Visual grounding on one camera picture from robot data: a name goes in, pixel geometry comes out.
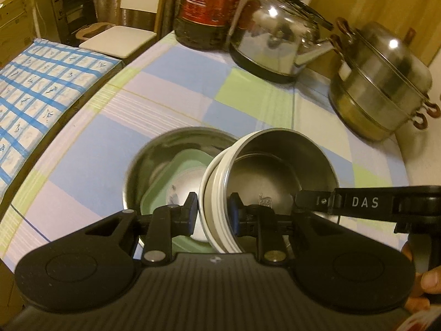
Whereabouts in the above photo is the green square plate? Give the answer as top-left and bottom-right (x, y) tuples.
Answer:
(141, 149), (214, 253)

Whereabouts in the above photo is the white ceramic floral bowl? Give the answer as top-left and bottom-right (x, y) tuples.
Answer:
(198, 148), (228, 253)

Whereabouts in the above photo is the white chair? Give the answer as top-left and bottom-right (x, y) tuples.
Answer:
(76, 0), (164, 61)

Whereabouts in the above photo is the stainless steel kettle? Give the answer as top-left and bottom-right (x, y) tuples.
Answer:
(227, 0), (334, 84)

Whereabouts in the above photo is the black metal rack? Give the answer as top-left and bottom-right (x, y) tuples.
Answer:
(52, 0), (97, 46)

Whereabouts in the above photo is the stainless steel steamer pot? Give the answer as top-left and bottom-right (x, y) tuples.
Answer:
(329, 17), (440, 142)

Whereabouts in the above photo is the blue white grid cloth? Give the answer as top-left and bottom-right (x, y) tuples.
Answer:
(1, 38), (122, 195)

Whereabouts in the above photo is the small white floral dish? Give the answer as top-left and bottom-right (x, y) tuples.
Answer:
(165, 168), (208, 243)

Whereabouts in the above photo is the cooking oil bottle red label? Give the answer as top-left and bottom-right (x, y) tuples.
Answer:
(173, 0), (239, 50)

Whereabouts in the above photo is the cardboard box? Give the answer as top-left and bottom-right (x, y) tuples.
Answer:
(0, 0), (35, 68)

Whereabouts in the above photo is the checkered pastel tablecloth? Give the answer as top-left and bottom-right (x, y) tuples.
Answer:
(1, 34), (408, 269)

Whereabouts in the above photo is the stainless steel round plate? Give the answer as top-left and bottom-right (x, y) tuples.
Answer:
(123, 127), (237, 212)

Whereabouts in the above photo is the person right hand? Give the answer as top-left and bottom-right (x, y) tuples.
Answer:
(400, 241), (441, 315)

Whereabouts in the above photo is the cream plastic round bowl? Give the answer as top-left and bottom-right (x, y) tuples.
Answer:
(204, 132), (256, 253)

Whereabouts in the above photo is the stainless steel round bowl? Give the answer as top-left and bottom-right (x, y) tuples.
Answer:
(223, 129), (338, 215)

